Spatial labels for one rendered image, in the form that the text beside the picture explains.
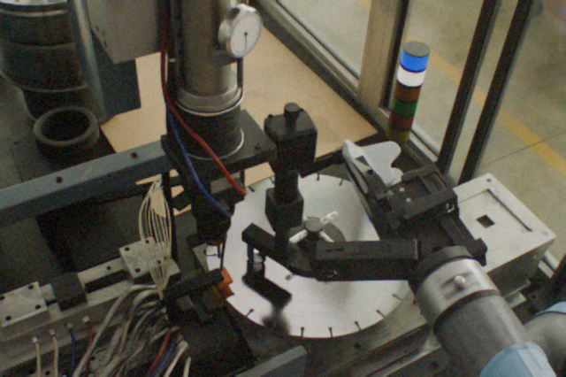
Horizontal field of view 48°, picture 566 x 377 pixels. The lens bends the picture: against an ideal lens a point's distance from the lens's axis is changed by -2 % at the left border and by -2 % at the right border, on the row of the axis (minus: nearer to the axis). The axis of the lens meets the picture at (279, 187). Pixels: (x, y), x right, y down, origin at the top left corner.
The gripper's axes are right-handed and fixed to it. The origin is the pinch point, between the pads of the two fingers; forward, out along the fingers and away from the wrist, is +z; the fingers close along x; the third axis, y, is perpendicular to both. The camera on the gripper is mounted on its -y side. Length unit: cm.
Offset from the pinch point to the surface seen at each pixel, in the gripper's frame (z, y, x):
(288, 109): 4.1, -4.4, 7.1
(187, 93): 3.9, -14.4, 15.3
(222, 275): 4.7, -20.4, -19.0
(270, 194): 5.0, -9.8, -6.6
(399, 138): 24.1, 17.2, -29.6
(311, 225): 7.9, -5.2, -20.8
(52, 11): 66, -32, -5
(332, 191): 18.1, 1.5, -28.4
